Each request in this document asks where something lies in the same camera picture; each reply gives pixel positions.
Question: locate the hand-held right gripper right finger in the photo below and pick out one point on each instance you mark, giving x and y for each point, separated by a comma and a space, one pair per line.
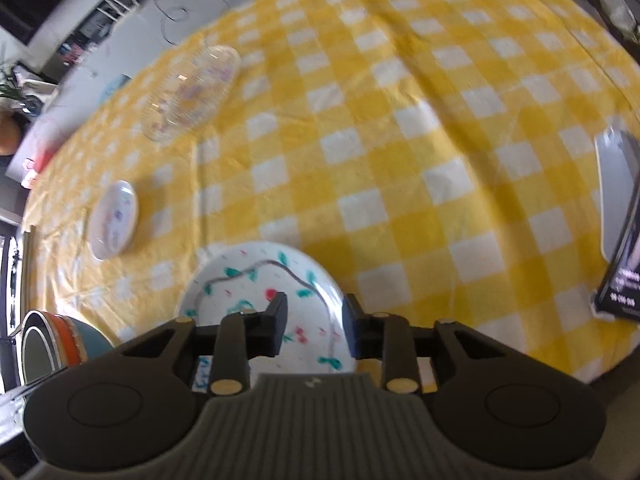
351, 330

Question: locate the white phone stand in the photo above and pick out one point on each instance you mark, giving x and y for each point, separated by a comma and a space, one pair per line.
612, 185

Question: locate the pink storage box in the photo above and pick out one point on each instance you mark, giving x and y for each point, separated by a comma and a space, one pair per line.
37, 162

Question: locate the clear glass plate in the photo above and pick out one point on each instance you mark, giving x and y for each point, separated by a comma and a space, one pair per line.
190, 92

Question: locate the yellow checked tablecloth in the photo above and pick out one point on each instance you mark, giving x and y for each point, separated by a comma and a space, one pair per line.
400, 160

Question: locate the gold vase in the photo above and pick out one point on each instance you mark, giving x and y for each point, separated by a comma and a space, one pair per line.
7, 132

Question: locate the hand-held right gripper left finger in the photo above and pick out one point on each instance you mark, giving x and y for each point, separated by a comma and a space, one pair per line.
277, 322

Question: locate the white television cabinet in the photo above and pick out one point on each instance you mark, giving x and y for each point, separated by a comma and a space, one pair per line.
55, 30

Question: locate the small white plate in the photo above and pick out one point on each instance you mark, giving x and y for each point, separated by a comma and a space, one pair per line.
115, 220

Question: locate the white fruit-painted plate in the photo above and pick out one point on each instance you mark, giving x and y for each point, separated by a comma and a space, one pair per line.
240, 280

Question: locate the black smartphone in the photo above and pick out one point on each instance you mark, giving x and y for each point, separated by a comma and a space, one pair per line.
627, 280

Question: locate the green ceramic bowl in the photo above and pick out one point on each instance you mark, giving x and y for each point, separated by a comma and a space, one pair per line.
37, 355

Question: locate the dark tissue holder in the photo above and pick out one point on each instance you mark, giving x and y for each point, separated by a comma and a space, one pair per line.
615, 10

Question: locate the light blue plastic stool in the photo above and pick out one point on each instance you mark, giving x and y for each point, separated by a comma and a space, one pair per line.
117, 86

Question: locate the white router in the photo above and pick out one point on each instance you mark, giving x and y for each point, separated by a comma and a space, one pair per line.
114, 7

